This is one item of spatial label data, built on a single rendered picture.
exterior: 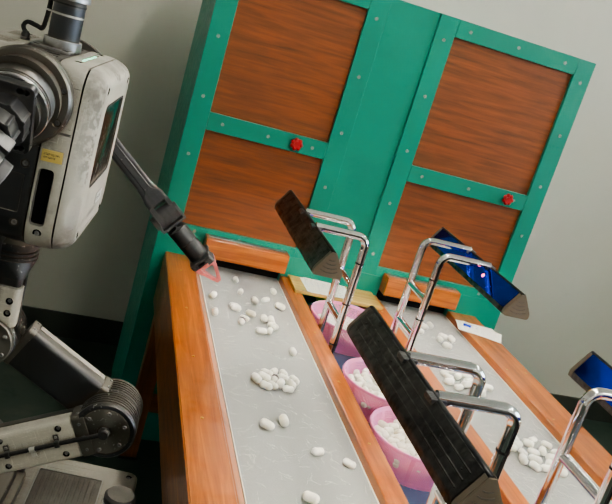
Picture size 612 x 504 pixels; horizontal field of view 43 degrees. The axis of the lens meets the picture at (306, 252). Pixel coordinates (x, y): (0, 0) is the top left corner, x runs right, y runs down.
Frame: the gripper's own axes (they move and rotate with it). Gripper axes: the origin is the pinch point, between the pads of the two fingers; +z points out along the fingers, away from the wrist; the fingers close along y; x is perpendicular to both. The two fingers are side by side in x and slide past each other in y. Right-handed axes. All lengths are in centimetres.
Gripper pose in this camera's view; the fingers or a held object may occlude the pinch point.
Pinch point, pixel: (217, 279)
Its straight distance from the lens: 231.8
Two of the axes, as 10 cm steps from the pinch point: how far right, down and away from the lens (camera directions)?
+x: -8.1, 5.8, 0.4
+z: 5.5, 7.5, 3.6
